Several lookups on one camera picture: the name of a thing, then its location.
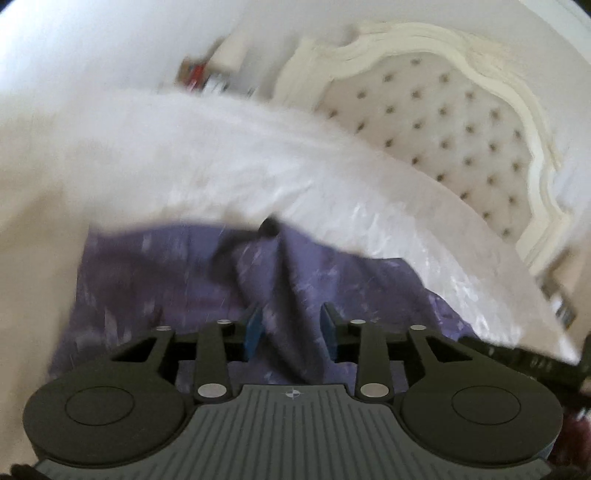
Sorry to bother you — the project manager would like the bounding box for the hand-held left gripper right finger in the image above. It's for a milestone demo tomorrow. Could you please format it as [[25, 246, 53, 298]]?
[[321, 302, 481, 401]]

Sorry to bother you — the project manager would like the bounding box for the purple patterned hooded jacket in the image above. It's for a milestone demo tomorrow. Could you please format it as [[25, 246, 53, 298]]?
[[48, 220, 478, 386]]

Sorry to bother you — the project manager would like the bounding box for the white quilted bedspread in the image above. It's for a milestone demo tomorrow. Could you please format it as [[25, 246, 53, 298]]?
[[0, 85, 583, 462]]

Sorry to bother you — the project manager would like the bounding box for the cream tufted headboard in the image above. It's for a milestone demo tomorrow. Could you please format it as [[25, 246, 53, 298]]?
[[272, 23, 573, 278]]

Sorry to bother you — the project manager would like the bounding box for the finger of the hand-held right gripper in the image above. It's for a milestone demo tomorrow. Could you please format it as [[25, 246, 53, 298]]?
[[212, 217, 280, 280]]

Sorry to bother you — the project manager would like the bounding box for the person's right forearm red sleeve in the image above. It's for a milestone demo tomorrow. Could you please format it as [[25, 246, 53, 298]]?
[[561, 406, 591, 467]]

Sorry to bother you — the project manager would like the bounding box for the brown picture frame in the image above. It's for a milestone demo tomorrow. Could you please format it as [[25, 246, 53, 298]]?
[[178, 56, 199, 86]]

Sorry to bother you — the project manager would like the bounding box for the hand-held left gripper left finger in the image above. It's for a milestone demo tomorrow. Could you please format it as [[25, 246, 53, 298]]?
[[111, 305, 265, 402]]

